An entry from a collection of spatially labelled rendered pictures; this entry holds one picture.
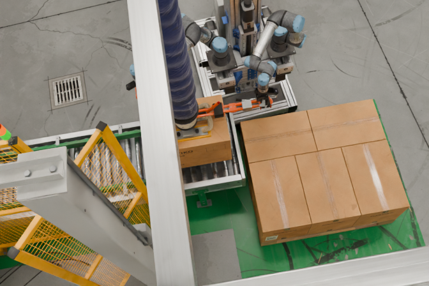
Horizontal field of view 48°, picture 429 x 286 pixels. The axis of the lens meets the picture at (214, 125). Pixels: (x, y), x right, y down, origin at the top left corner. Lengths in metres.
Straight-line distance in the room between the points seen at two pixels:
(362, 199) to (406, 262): 2.88
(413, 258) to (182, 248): 0.58
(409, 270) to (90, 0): 5.22
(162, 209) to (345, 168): 2.91
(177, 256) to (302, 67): 4.02
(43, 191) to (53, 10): 4.63
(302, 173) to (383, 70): 1.73
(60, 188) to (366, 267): 0.90
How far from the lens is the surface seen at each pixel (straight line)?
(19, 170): 1.60
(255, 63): 3.34
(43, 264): 2.83
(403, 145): 4.96
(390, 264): 1.21
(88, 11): 5.90
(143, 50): 1.62
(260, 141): 4.16
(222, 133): 3.60
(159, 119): 1.48
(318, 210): 4.00
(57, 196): 1.55
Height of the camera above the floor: 4.36
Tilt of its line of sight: 65 degrees down
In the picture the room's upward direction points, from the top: 8 degrees counter-clockwise
